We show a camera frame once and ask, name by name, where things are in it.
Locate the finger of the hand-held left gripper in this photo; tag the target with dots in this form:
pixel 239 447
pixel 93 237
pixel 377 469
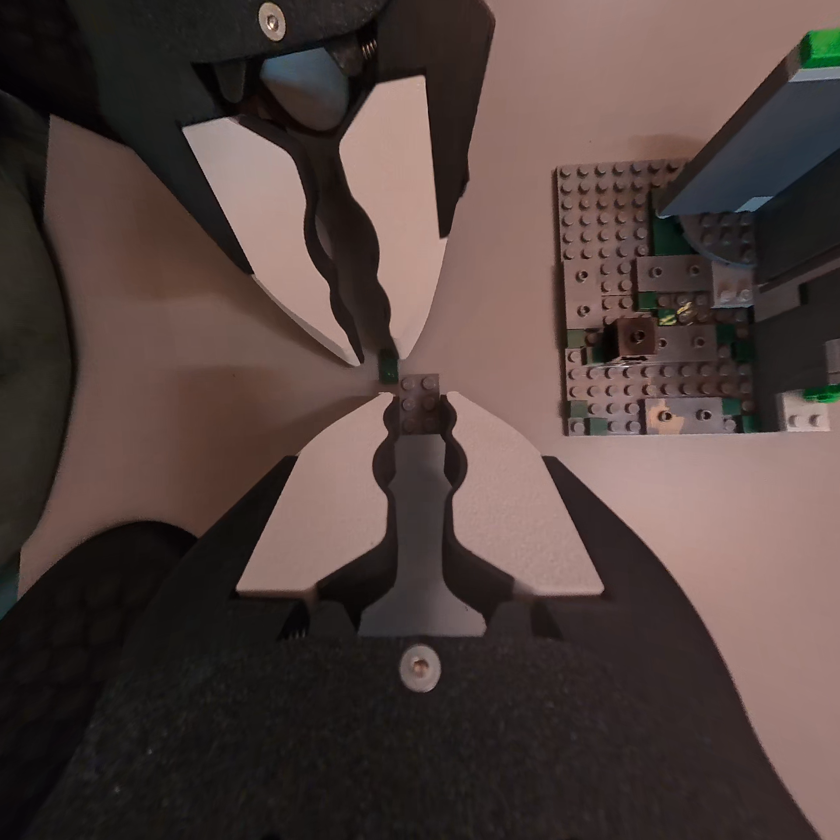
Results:
pixel 407 197
pixel 262 210

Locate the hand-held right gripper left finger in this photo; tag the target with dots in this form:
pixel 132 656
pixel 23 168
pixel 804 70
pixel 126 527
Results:
pixel 321 512

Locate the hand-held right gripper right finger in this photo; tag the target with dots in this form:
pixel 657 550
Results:
pixel 525 518

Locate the small grey toy brick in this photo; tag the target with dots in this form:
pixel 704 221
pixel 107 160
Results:
pixel 420 400

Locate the small green toy brick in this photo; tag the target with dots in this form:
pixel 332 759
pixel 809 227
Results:
pixel 388 367

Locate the grey desk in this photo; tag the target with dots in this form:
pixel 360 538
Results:
pixel 656 558

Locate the grey toy brick building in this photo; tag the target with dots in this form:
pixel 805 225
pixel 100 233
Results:
pixel 656 315

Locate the person's green pants leg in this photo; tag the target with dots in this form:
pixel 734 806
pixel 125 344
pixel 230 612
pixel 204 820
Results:
pixel 29 328

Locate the black mesh chair seat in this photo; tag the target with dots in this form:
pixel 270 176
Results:
pixel 72 623

